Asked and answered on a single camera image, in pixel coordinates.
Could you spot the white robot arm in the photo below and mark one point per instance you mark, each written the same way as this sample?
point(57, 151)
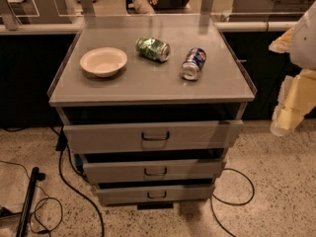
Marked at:
point(303, 44)

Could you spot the grey drawer cabinet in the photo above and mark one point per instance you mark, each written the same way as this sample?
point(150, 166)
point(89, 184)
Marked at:
point(146, 90)

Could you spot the grey drawer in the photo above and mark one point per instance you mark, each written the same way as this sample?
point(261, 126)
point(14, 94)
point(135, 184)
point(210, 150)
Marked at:
point(145, 171)
point(152, 136)
point(153, 194)

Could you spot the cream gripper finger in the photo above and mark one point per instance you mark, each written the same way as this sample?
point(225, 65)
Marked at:
point(296, 99)
point(283, 43)

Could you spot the grey top drawer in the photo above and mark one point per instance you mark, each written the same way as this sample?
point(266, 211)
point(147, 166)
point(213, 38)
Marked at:
point(152, 136)

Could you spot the green soda can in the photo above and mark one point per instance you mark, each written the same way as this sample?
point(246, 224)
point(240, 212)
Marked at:
point(153, 48)

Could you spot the black laptop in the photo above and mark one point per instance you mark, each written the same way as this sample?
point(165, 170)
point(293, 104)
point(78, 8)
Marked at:
point(170, 4)

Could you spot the grey middle drawer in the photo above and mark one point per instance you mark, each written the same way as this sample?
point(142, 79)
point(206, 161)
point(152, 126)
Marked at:
point(145, 171)

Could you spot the blue pepsi can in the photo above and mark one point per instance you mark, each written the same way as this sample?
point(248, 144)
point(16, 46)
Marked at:
point(193, 64)

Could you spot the grey bottom drawer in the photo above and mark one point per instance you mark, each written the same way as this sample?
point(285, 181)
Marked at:
point(153, 194)

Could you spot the black pole on floor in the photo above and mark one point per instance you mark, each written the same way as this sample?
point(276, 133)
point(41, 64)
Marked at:
point(36, 175)

